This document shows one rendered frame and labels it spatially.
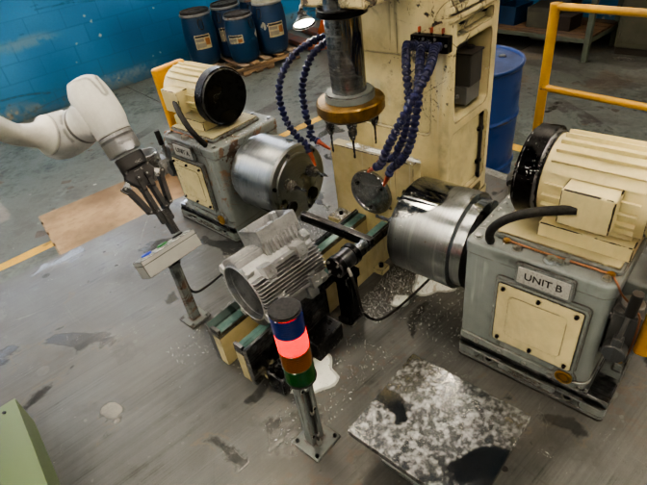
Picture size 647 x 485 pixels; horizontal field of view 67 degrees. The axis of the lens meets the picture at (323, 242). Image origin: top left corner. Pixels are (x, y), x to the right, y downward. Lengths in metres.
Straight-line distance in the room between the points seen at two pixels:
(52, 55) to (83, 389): 5.46
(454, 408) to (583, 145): 0.56
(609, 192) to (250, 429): 0.89
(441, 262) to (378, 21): 0.67
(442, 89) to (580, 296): 0.65
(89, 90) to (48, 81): 5.30
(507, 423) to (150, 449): 0.79
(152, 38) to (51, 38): 1.17
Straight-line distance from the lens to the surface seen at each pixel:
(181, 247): 1.36
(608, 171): 0.97
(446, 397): 1.08
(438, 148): 1.45
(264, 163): 1.50
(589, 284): 1.01
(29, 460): 1.28
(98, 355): 1.56
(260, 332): 1.24
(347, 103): 1.26
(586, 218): 0.97
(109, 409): 1.41
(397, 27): 1.40
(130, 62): 6.90
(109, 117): 1.34
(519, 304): 1.09
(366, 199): 1.52
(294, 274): 1.17
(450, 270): 1.18
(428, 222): 1.16
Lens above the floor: 1.80
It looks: 37 degrees down
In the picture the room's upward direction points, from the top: 9 degrees counter-clockwise
